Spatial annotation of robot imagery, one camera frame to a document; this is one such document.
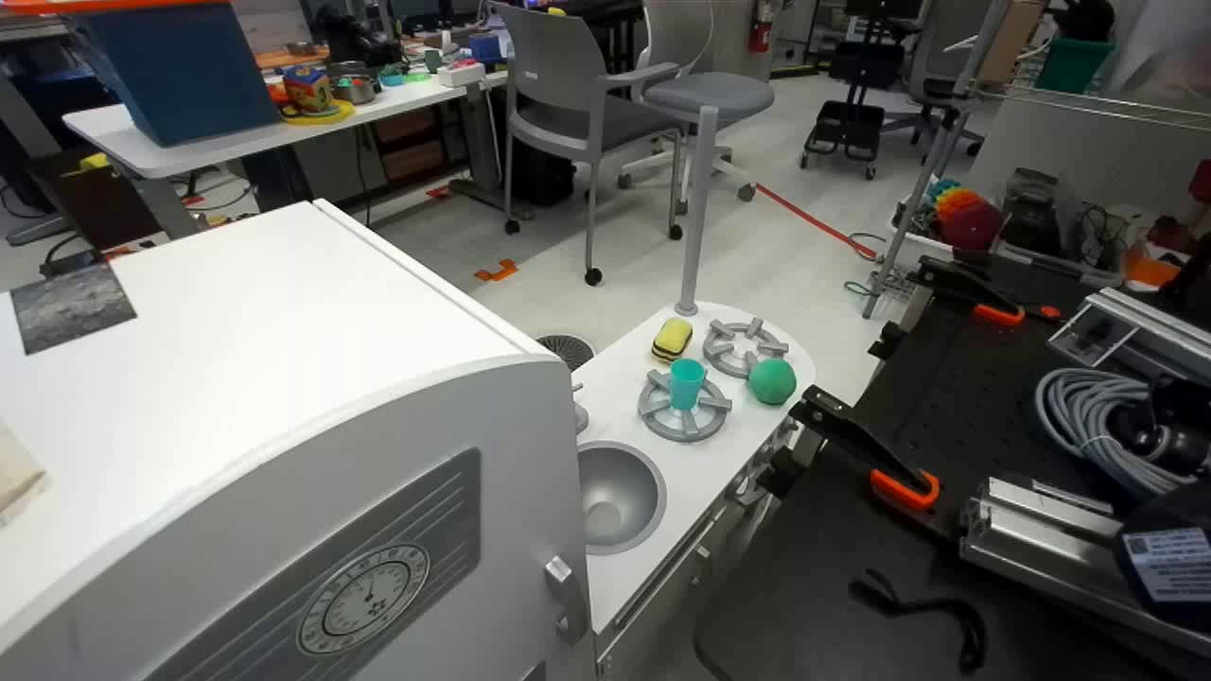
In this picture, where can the blue box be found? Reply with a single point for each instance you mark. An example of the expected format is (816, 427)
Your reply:
(183, 70)

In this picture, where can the black rolling cart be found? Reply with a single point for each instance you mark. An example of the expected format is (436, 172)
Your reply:
(856, 120)

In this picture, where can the long aluminum rail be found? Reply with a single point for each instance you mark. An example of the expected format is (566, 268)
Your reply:
(1044, 543)

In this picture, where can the large gray burner grate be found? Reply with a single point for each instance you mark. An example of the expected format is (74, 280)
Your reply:
(655, 410)

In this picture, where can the short aluminum extrusion frame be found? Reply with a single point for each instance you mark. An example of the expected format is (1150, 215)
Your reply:
(1136, 330)

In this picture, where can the yellow sponge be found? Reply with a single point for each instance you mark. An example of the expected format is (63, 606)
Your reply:
(671, 340)

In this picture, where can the white toy kitchen counter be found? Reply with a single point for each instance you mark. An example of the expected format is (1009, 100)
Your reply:
(705, 461)

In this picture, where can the orange floor tape piece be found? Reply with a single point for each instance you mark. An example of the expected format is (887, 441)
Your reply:
(497, 270)

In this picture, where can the colourful toy pile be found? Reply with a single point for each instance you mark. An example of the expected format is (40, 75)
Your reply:
(306, 94)

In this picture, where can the red floor tape line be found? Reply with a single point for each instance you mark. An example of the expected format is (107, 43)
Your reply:
(816, 221)

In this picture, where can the white tripod stand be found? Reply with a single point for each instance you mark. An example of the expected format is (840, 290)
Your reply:
(913, 201)

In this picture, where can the white table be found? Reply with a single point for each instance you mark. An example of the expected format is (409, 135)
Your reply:
(192, 147)

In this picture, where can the green bin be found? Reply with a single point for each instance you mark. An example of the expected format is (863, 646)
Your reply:
(1071, 62)

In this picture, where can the red orange plush toy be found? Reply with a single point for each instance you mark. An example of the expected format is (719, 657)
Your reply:
(970, 221)

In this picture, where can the teal plastic cup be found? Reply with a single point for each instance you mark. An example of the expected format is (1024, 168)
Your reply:
(685, 379)

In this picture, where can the gray chair on casters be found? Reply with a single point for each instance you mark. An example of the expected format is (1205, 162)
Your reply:
(555, 79)

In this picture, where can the gray round seat stool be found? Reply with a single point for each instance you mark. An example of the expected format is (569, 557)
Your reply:
(705, 97)

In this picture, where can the black table mat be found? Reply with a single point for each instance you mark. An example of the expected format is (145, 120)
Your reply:
(807, 592)

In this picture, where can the green ball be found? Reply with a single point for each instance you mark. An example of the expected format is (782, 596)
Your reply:
(769, 383)

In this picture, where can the black box with white label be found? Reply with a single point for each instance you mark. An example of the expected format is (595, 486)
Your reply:
(1167, 560)

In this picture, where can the gray round sink bowl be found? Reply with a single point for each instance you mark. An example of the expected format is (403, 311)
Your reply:
(618, 496)

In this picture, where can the dark gray printed sheet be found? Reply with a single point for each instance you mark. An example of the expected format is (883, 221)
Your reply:
(69, 309)

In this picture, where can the red fire extinguisher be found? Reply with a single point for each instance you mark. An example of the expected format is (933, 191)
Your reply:
(758, 24)

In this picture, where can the small gray burner grate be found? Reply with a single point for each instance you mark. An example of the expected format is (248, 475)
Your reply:
(723, 355)

